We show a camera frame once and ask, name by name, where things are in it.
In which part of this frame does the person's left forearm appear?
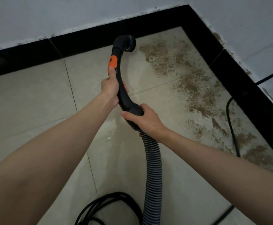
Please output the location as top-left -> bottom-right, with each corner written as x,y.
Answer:
0,93 -> 117,225

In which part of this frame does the person's right hand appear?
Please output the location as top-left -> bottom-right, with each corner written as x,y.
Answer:
121,103 -> 172,144

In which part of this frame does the black power cord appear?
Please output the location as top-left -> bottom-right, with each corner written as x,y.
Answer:
74,65 -> 273,225

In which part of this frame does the black ribbed vacuum hose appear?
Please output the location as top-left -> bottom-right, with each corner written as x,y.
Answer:
108,34 -> 163,225

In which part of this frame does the black baseboard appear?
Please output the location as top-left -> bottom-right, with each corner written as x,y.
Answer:
0,4 -> 273,167

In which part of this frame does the person's left hand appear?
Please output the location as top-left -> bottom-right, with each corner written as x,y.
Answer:
100,66 -> 129,109

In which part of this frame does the brown dirt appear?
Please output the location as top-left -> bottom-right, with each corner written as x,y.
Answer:
139,39 -> 273,174

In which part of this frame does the person's right forearm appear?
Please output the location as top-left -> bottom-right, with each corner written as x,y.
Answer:
161,130 -> 273,225

